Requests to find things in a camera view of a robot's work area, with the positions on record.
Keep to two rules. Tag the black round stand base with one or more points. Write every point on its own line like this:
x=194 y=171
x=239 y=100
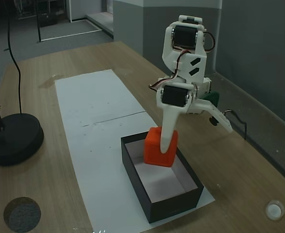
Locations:
x=13 y=140

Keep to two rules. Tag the orange cube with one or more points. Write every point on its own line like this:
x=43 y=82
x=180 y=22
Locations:
x=153 y=150

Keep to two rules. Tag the small white round cap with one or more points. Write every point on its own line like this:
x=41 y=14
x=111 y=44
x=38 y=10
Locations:
x=275 y=210

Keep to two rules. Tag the white paper sheet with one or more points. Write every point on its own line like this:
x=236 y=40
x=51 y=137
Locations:
x=103 y=170
x=96 y=97

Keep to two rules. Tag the green table clamp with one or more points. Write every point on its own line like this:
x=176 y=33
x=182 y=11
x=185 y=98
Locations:
x=213 y=97

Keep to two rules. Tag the black cardboard box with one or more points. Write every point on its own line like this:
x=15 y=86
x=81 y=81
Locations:
x=173 y=208

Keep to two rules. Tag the black background metal frame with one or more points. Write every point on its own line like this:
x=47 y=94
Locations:
x=38 y=24

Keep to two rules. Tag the white gripper camera mount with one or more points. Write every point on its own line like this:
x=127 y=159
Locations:
x=220 y=116

